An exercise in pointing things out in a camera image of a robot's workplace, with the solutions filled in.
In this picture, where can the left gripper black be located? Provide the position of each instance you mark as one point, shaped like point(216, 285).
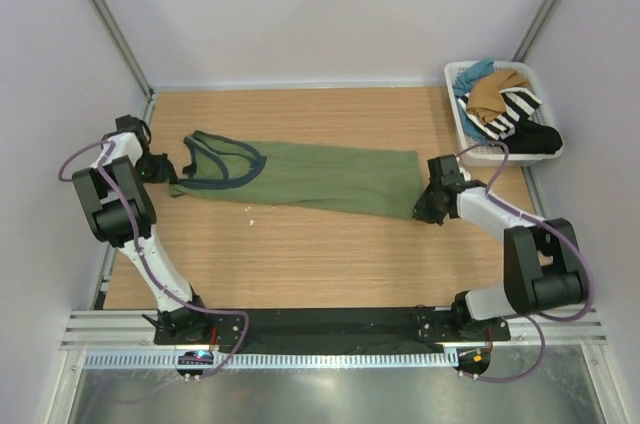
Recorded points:
point(166, 173)

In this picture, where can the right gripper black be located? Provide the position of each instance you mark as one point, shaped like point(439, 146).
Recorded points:
point(423, 212)

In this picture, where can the green tank top blue trim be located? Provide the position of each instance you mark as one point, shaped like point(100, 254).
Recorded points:
point(376, 182)

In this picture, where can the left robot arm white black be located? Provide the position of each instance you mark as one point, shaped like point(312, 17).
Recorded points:
point(119, 211)

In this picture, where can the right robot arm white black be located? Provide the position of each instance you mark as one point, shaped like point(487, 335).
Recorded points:
point(542, 265)

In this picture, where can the tan tank top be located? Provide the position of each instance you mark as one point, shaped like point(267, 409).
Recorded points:
point(485, 102)

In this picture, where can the black white striped tank top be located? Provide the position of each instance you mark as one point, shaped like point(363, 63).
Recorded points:
point(521, 104)

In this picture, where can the small white paper scrap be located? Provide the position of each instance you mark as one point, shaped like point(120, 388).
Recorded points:
point(249, 212)

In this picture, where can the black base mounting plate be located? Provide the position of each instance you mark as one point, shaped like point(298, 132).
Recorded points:
point(327, 331)

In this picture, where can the white slotted cable duct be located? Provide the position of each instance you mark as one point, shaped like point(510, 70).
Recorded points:
point(199, 359)

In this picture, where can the left aluminium corner post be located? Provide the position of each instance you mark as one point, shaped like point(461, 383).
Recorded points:
point(121, 44)

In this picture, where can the aluminium corner post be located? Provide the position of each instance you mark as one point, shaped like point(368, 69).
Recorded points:
point(121, 44)
point(545, 4)

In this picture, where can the right aluminium corner post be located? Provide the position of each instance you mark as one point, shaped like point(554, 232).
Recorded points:
point(545, 4)

